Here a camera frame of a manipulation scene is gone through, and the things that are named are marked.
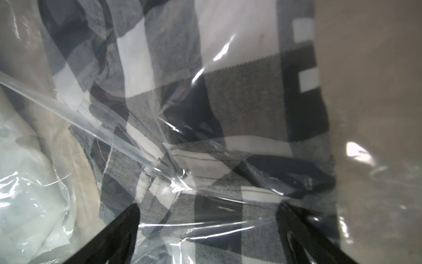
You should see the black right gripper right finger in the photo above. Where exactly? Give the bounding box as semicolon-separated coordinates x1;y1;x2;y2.
276;202;356;264

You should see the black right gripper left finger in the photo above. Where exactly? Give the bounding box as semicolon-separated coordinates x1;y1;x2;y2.
64;203;140;264

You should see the grey white checked shirt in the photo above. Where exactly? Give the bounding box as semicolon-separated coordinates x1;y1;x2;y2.
38;1;340;264

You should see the clear plastic vacuum bag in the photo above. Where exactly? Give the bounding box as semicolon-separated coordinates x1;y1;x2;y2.
1;1;422;264

